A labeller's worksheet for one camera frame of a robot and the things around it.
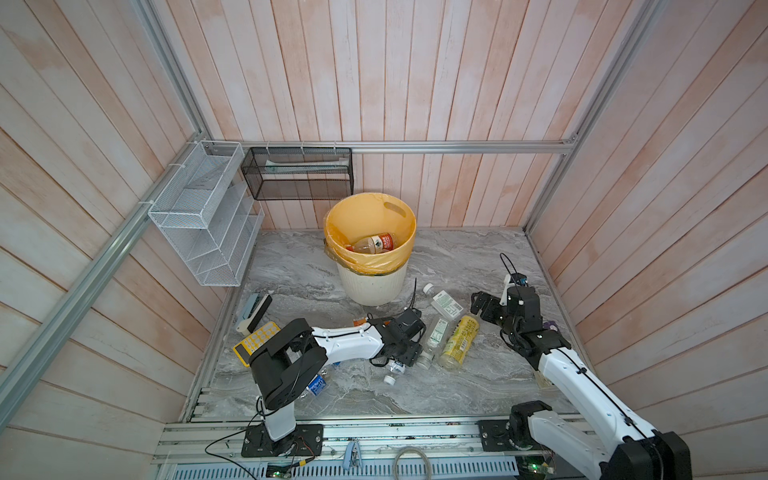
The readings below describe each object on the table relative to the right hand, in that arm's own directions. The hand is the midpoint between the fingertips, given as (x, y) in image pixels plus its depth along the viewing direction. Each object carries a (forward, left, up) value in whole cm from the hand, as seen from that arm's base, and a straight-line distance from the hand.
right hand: (486, 298), depth 85 cm
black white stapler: (-1, +71, -8) cm, 72 cm away
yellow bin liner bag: (+21, +36, +13) cm, 44 cm away
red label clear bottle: (+18, +33, +3) cm, 38 cm away
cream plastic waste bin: (+3, +33, -1) cm, 33 cm away
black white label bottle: (-18, +26, -9) cm, 33 cm away
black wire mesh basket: (+31, +56, +21) cm, 68 cm away
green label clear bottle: (+4, +10, -10) cm, 15 cm away
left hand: (-12, +23, -12) cm, 29 cm away
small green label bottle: (-9, +14, -8) cm, 18 cm away
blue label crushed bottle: (-23, +47, -8) cm, 53 cm away
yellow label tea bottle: (-9, +6, -8) cm, 13 cm away
